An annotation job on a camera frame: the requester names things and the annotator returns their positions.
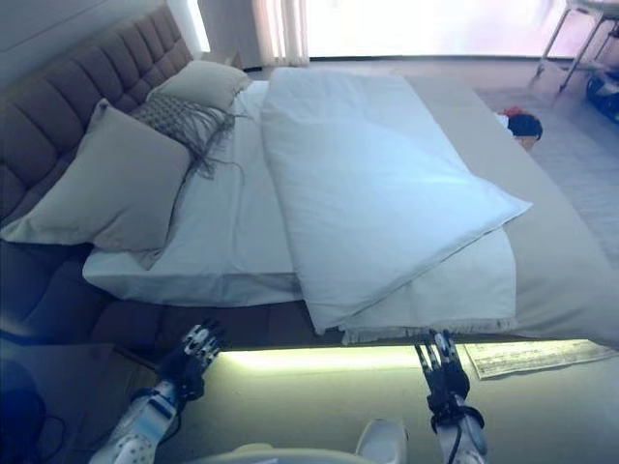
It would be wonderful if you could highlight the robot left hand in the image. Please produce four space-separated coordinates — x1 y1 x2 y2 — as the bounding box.
163 318 228 400

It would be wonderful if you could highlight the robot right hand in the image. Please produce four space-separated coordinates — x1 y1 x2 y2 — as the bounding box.
413 328 471 416

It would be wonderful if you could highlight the white robot foot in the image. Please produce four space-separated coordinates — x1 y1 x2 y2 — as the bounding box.
355 418 408 464

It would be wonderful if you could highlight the paper sheet on floor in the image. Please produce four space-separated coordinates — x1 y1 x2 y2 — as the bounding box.
463 337 611 382

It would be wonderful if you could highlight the white sheeted mattress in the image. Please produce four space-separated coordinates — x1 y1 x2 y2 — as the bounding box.
81 79 306 308

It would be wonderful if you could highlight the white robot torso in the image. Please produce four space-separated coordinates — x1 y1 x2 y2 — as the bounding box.
212 442 335 464

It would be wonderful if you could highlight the beige bedspread with fringe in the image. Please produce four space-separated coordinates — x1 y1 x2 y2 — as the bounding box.
340 72 619 347

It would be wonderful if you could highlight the large beige pillow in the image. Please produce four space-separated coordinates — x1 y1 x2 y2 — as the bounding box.
0 98 192 252

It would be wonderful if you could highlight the white folded duvet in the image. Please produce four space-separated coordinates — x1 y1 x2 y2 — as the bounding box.
259 67 534 334

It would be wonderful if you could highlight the grey fringed woven cushion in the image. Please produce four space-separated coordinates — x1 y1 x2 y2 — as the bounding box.
130 92 243 181

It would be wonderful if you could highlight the black and red floor item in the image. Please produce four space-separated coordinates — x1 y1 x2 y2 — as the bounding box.
494 106 545 152

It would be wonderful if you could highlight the small beige pillow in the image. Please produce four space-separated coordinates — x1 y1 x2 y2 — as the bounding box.
149 59 251 110

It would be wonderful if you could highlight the brown tufted headboard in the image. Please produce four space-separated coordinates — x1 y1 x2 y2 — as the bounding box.
0 6 210 228

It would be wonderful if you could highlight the dark wheeled object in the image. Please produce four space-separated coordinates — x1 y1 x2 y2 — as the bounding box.
585 70 619 123

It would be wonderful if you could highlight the sheer pale curtain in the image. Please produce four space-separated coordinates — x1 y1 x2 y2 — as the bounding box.
260 0 311 70

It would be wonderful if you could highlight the brown upholstered bed frame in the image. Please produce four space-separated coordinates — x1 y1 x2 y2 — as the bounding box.
0 240 320 347

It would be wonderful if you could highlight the black cable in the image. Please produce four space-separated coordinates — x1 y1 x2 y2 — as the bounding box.
0 386 67 464

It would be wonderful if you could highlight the metal frame chair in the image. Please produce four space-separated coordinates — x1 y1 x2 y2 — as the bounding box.
533 0 619 81

